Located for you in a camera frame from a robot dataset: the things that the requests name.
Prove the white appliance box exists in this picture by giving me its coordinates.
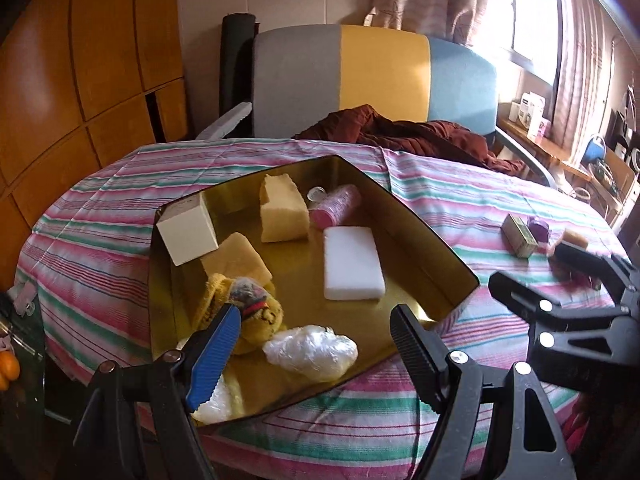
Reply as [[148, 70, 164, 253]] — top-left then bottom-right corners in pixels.
[[510, 92, 548, 131]]

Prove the yellow plush toy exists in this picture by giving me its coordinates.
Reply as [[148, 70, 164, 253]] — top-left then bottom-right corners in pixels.
[[192, 272, 286, 356]]

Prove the grey yellow blue chair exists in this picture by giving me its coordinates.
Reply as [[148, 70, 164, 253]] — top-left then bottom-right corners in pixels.
[[195, 24, 558, 191]]

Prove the orange wooden wardrobe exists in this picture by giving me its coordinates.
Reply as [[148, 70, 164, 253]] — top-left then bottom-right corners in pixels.
[[0, 0, 193, 281]]

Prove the black rolled mat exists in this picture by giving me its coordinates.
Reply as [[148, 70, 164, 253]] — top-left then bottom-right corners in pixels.
[[219, 12, 261, 123]]

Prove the white cardboard box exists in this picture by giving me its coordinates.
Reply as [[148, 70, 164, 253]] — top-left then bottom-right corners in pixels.
[[156, 192, 220, 267]]

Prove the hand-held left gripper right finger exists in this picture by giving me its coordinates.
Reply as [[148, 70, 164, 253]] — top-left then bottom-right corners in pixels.
[[389, 304, 576, 480]]

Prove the cluttered wooden desk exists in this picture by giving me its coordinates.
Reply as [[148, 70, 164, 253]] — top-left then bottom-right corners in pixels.
[[497, 117, 640, 221]]

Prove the orange fruit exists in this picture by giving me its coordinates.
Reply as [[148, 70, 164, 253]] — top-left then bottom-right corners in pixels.
[[0, 350, 21, 391]]

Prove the purple plastic ribbon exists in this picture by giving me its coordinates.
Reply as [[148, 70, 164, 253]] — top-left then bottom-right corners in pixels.
[[527, 216, 551, 246]]

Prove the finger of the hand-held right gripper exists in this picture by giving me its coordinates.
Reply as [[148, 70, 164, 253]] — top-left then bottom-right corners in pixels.
[[549, 241, 640, 311], [488, 271, 640, 396]]

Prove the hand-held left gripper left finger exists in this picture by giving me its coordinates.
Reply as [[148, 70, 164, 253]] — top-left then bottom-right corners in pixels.
[[75, 302, 244, 480]]

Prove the long brown sponge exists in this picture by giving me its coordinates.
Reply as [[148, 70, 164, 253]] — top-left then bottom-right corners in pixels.
[[560, 229, 591, 250]]

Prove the yellow sponge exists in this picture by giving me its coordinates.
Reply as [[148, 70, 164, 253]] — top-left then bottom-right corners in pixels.
[[200, 232, 273, 293]]

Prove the clear plastic bag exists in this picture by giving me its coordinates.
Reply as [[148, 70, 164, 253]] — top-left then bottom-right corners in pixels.
[[262, 325, 360, 381]]

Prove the tall yellow sponge block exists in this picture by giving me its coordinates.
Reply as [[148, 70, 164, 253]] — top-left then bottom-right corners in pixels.
[[259, 174, 311, 244]]

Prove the dark red cloth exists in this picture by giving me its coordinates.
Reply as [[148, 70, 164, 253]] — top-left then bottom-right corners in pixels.
[[292, 104, 526, 177]]

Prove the gold tin box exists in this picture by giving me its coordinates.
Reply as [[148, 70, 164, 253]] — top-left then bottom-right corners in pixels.
[[149, 156, 481, 428]]

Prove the small green patterned box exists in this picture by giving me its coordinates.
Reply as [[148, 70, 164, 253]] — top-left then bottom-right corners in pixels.
[[501, 213, 538, 259]]

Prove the striped pink green tablecloth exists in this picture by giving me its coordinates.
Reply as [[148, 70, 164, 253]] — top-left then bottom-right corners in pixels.
[[15, 139, 626, 478]]

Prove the pink hair roller tube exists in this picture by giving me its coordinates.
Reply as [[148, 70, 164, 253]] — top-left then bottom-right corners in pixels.
[[308, 184, 363, 231]]

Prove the white sponge block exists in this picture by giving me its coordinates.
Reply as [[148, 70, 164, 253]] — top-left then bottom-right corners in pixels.
[[322, 226, 387, 302]]

